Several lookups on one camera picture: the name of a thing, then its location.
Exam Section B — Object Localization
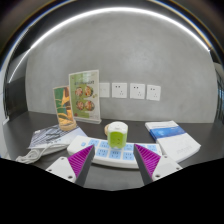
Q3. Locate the green menu acrylic sign stand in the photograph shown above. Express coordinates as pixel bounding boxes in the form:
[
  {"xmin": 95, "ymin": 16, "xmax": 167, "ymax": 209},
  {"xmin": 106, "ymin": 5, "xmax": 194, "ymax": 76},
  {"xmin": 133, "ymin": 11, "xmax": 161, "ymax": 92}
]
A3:
[{"xmin": 68, "ymin": 69, "xmax": 103, "ymax": 125}]

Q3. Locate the white ceiling light strip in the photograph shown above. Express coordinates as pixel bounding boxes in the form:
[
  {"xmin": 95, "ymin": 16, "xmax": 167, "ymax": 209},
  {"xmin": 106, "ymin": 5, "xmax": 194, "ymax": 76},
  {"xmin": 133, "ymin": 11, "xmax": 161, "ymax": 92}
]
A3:
[{"xmin": 7, "ymin": 6, "xmax": 212, "ymax": 84}]

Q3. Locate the green and white charger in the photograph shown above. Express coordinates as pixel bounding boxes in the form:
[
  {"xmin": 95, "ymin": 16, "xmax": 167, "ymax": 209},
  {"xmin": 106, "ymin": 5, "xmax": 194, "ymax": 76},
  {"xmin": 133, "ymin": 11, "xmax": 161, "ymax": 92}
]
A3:
[{"xmin": 106, "ymin": 121, "xmax": 129, "ymax": 150}]

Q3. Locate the white wall socket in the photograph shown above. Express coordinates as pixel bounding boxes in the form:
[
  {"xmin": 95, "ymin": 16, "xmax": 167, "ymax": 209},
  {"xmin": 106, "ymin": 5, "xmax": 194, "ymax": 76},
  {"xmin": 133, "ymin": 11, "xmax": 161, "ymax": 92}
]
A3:
[
  {"xmin": 111, "ymin": 82, "xmax": 128, "ymax": 99},
  {"xmin": 146, "ymin": 84, "xmax": 162, "ymax": 102},
  {"xmin": 129, "ymin": 82, "xmax": 146, "ymax": 100}
]

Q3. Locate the blank white wall plate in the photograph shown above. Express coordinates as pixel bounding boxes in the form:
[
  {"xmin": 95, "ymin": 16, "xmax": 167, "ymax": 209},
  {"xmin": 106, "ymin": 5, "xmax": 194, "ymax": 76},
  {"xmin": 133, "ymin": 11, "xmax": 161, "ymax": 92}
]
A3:
[{"xmin": 99, "ymin": 82, "xmax": 111, "ymax": 99}]

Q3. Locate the orange sign on wooden base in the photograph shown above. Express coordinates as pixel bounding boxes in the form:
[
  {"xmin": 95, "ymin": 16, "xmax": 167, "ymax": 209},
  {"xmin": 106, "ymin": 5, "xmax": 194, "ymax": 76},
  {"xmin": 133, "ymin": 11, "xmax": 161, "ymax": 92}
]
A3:
[{"xmin": 52, "ymin": 85, "xmax": 78, "ymax": 132}]

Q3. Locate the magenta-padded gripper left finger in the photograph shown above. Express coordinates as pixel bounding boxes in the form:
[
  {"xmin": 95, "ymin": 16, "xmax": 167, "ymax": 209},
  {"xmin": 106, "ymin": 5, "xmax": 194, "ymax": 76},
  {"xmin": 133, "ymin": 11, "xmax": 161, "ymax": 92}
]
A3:
[{"xmin": 44, "ymin": 144, "xmax": 96, "ymax": 188}]

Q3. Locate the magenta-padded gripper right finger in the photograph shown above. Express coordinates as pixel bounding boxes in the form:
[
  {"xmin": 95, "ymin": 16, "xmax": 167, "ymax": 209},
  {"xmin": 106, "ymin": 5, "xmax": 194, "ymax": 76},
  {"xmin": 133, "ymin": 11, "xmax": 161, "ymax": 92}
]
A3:
[{"xmin": 133, "ymin": 143, "xmax": 184, "ymax": 186}]

